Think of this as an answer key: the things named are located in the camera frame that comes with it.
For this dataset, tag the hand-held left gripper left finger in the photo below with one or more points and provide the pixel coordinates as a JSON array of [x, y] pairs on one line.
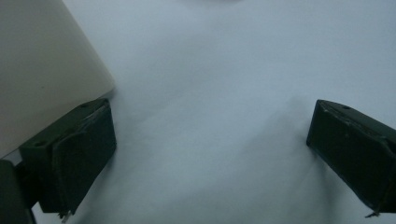
[[77, 161]]

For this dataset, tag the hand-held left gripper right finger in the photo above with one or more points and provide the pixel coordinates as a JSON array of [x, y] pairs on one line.
[[351, 149]]

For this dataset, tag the white box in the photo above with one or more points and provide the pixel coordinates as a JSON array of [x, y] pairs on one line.
[[40, 68]]

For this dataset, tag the light blue table mat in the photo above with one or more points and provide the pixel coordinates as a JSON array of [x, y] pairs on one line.
[[211, 109]]

